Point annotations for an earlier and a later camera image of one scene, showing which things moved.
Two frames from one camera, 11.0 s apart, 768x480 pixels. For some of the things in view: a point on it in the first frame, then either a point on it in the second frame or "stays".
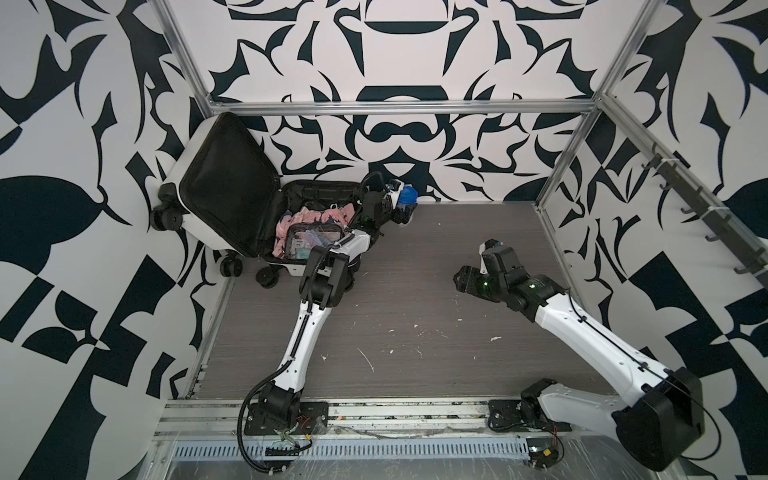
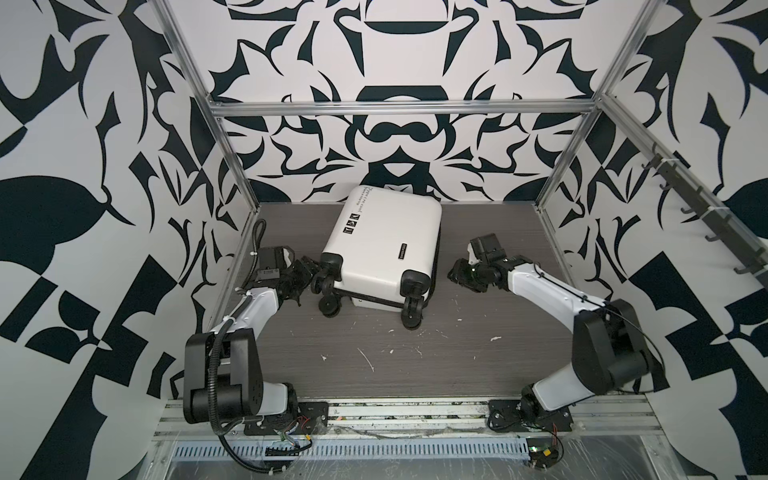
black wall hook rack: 707,209 stays
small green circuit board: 542,451 stays
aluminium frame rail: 402,107 stays
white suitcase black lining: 223,184 to 381,248
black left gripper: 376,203 to 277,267
